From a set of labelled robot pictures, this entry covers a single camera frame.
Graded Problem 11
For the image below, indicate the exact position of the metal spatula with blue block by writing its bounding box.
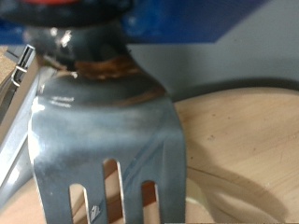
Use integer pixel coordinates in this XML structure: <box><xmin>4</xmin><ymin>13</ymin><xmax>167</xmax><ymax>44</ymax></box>
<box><xmin>0</xmin><ymin>0</ymin><xmax>270</xmax><ymax>224</ymax></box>

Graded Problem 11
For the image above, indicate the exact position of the glass oven door with handle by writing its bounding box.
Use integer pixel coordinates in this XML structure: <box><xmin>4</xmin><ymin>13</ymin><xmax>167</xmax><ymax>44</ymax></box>
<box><xmin>3</xmin><ymin>44</ymin><xmax>36</xmax><ymax>88</ymax></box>

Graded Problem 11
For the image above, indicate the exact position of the oval wooden cutting board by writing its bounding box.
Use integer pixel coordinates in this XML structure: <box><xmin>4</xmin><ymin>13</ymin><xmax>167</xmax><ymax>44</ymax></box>
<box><xmin>0</xmin><ymin>86</ymin><xmax>299</xmax><ymax>224</ymax></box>

